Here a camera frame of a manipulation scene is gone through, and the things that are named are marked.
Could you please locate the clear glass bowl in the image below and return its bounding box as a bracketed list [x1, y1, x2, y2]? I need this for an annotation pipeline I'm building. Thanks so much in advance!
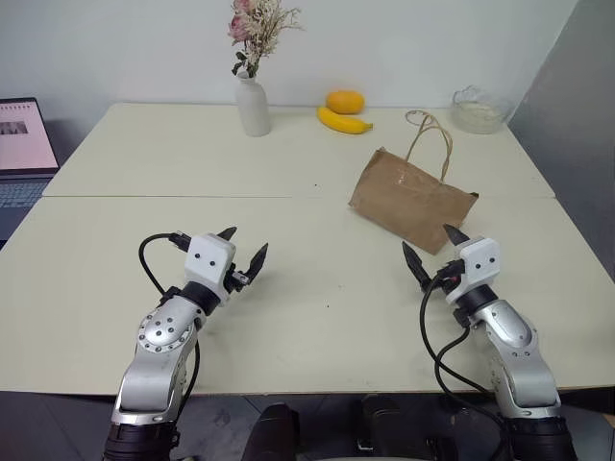
[451, 85, 513, 135]

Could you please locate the brown paper bag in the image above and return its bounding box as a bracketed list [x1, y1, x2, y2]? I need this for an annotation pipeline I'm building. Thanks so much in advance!
[347, 109, 480, 256]

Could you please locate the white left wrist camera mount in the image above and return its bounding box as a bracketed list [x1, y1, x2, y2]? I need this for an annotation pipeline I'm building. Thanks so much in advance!
[184, 232, 238, 305]

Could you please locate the orange round fruit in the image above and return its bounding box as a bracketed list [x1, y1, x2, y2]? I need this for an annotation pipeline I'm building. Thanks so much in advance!
[325, 89, 366, 115]

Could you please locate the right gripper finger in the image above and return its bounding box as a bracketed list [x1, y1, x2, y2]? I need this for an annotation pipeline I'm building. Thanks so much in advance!
[442, 223, 470, 249]
[401, 241, 432, 290]

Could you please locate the dark rounded shape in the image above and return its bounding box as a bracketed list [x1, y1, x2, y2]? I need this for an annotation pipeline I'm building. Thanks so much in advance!
[243, 401, 303, 461]

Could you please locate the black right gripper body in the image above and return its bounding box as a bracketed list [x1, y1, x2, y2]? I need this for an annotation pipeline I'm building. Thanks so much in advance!
[433, 258, 466, 295]

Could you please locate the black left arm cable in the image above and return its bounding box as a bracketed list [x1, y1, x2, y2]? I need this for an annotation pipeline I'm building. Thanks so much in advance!
[138, 230, 202, 405]

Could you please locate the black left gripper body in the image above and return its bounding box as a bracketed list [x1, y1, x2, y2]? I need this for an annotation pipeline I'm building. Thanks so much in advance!
[224, 261, 254, 294]

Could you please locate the open laptop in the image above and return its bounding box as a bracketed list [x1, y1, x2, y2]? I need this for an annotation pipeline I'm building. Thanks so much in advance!
[0, 97, 62, 241]

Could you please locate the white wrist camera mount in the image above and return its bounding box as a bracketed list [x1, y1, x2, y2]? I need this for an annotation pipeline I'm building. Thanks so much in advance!
[184, 232, 238, 305]
[445, 235, 502, 305]

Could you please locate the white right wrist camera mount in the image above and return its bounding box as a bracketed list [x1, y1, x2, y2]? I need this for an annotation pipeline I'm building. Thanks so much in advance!
[445, 235, 502, 305]

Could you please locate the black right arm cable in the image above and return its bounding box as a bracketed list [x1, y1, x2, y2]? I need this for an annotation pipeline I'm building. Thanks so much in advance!
[419, 272, 511, 461]

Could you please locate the white ceramic vase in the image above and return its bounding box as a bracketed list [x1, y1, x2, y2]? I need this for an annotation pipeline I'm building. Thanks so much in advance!
[234, 71, 272, 138]

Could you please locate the dried flower bouquet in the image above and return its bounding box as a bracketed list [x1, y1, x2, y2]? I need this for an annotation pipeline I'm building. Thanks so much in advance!
[227, 0, 306, 81]

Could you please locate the yellow banana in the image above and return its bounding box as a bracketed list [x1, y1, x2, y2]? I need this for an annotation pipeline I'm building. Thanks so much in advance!
[315, 106, 375, 136]

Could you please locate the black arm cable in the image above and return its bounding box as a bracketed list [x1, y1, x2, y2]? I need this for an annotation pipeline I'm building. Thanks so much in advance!
[419, 272, 511, 461]
[138, 230, 202, 405]

